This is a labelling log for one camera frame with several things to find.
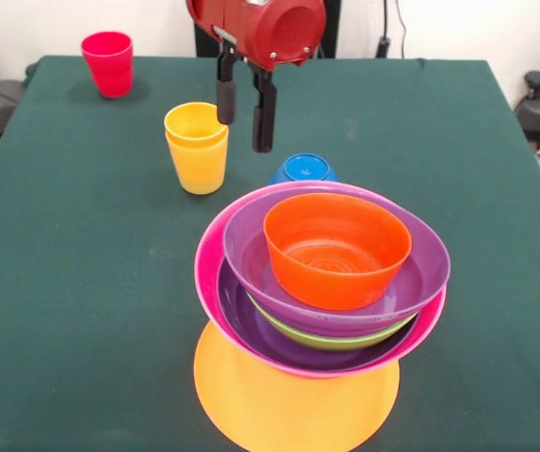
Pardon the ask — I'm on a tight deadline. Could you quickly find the red plastic cup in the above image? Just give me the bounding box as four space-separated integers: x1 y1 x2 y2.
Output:
80 30 135 100

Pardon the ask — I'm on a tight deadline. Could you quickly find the purple plastic bowl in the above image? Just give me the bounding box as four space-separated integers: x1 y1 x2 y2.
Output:
222 181 451 338
216 256 417 373

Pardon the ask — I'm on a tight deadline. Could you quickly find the small red-orange plastic bowl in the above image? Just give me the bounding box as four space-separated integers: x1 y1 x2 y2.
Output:
263 192 413 311

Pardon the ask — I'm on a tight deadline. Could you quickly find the large orange plastic bowl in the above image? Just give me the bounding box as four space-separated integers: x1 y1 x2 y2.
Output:
192 320 401 452

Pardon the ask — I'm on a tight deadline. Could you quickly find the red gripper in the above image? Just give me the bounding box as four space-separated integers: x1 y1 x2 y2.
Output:
185 0 328 154

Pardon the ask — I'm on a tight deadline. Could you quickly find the black hanging cable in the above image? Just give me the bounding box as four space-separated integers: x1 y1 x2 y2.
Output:
375 0 407 60

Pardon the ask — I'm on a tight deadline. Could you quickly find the yellow plastic cup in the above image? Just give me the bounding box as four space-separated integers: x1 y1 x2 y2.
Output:
165 126 229 196

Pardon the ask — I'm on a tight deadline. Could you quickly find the blue plastic bowl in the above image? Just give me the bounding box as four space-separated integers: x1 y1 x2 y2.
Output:
269 153 339 186

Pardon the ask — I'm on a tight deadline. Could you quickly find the orange plastic cup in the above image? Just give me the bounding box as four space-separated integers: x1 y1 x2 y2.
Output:
163 102 230 150

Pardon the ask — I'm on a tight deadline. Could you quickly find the dark green tablecloth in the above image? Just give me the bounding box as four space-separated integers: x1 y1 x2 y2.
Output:
0 55 540 452

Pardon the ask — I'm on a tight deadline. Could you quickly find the large pink plastic bowl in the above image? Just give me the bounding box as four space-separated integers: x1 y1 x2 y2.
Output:
193 181 448 379

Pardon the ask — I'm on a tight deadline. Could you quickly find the light green plastic bowl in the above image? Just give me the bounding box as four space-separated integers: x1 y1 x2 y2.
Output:
245 291 417 353

